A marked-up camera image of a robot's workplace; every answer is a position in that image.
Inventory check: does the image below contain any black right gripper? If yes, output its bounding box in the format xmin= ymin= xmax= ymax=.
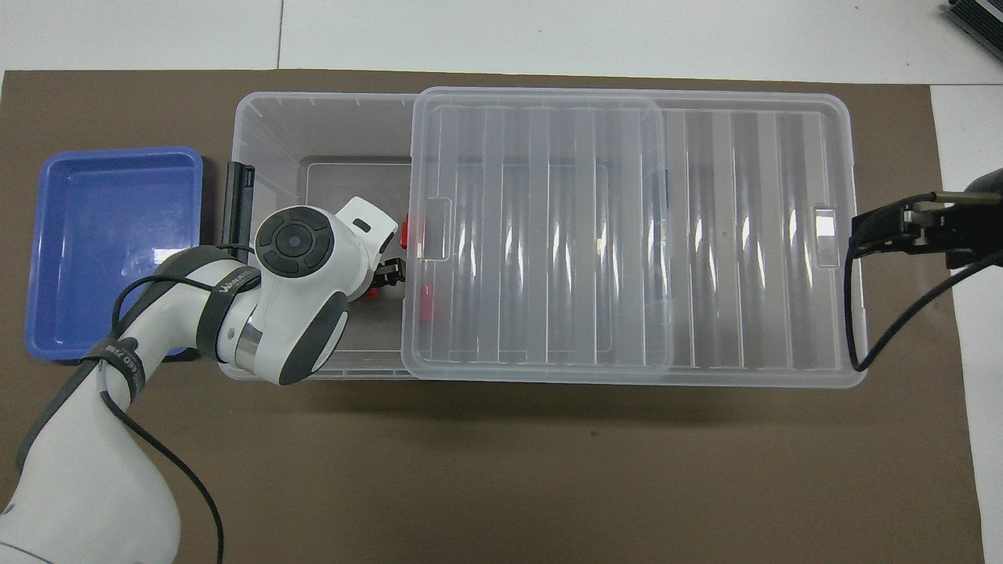
xmin=852 ymin=196 xmax=1003 ymax=269

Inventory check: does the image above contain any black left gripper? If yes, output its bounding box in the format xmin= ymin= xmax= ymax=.
xmin=367 ymin=258 xmax=410 ymax=292

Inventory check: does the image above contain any clear ribbed plastic lid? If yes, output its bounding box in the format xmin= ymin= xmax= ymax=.
xmin=401 ymin=86 xmax=868 ymax=389

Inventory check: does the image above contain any clear plastic storage box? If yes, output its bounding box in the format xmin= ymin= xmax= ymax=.
xmin=217 ymin=92 xmax=676 ymax=383

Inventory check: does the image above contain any blue plastic tray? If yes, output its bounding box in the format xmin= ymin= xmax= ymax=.
xmin=25 ymin=146 xmax=206 ymax=363

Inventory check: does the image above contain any brown table mat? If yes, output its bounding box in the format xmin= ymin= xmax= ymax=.
xmin=0 ymin=69 xmax=987 ymax=564

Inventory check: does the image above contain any black ribbed electronic device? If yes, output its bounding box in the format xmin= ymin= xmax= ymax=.
xmin=944 ymin=0 xmax=1003 ymax=60

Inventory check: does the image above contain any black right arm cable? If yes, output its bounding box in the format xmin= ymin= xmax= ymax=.
xmin=845 ymin=190 xmax=1003 ymax=374

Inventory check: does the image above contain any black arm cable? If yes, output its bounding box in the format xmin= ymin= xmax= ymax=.
xmin=98 ymin=243 xmax=259 ymax=564
xmin=845 ymin=190 xmax=1003 ymax=374

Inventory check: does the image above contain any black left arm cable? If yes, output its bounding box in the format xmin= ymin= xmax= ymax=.
xmin=98 ymin=243 xmax=259 ymax=564

